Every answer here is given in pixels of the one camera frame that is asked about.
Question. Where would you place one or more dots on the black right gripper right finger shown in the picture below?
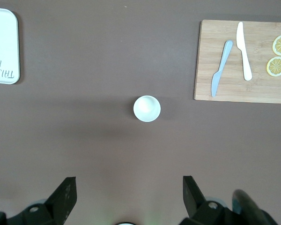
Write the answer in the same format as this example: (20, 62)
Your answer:
(194, 201)

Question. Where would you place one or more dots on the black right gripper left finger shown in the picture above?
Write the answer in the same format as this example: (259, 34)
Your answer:
(58, 201)

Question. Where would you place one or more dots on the white plastic cup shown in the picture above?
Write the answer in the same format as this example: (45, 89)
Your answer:
(147, 108)

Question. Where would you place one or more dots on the cream tray with bear print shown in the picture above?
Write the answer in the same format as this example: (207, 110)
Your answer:
(2, 42)

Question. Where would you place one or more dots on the bamboo cutting board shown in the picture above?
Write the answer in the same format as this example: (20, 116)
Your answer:
(260, 91)

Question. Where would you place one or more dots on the grey plastic knife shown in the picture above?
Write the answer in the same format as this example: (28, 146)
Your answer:
(222, 63)

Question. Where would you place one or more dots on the brown table cover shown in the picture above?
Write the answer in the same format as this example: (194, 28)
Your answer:
(107, 58)

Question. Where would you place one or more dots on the white plastic knife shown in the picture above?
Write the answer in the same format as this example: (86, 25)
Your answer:
(242, 47)

